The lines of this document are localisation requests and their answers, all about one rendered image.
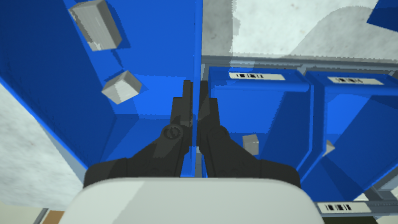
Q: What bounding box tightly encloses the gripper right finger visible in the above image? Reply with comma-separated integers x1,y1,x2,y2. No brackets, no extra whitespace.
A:
196,80,301,189

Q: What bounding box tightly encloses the dark grey shelf rack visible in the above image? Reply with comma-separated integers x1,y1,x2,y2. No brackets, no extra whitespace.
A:
36,55,398,220

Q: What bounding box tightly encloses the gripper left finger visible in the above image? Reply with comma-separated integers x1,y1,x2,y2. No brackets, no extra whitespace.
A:
83,80,193,189

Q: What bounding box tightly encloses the blue bin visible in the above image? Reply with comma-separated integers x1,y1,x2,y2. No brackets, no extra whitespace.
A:
0,0,203,177
298,71,398,201
208,67,314,171
366,0,398,32

